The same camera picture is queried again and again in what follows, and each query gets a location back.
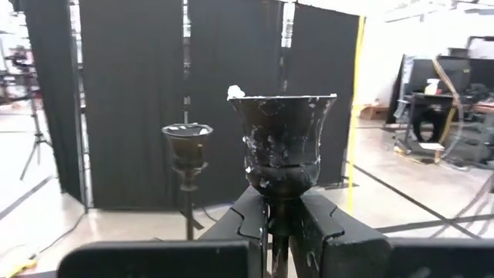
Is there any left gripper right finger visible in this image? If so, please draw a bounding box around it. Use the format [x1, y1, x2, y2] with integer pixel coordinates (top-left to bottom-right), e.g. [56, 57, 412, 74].
[289, 191, 494, 278]

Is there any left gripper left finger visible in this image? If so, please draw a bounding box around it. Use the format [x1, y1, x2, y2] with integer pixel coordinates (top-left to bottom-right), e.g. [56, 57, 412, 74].
[57, 186, 269, 278]

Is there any cardboard box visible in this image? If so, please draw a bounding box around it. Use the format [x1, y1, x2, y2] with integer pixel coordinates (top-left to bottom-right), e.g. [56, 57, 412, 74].
[358, 103, 391, 121]

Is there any black tripod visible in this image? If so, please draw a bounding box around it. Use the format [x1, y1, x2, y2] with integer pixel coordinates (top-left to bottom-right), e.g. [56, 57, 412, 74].
[0, 46, 54, 182]

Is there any black cart with equipment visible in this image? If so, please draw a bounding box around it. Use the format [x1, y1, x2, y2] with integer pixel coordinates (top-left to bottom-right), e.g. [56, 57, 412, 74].
[401, 92, 464, 155]

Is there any black room divider screen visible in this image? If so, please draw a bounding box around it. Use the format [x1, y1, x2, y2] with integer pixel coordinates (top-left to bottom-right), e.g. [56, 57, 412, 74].
[21, 0, 362, 212]

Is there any white bottle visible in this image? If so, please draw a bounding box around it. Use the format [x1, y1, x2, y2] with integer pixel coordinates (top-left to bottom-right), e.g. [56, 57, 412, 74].
[424, 78, 442, 97]

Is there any black candle stick holder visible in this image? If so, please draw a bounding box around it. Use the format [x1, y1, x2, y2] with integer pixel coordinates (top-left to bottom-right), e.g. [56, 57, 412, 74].
[161, 122, 214, 241]
[226, 84, 338, 278]

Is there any yellow cable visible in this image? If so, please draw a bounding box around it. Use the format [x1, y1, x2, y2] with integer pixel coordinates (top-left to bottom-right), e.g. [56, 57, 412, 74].
[0, 258, 39, 278]
[345, 15, 367, 215]

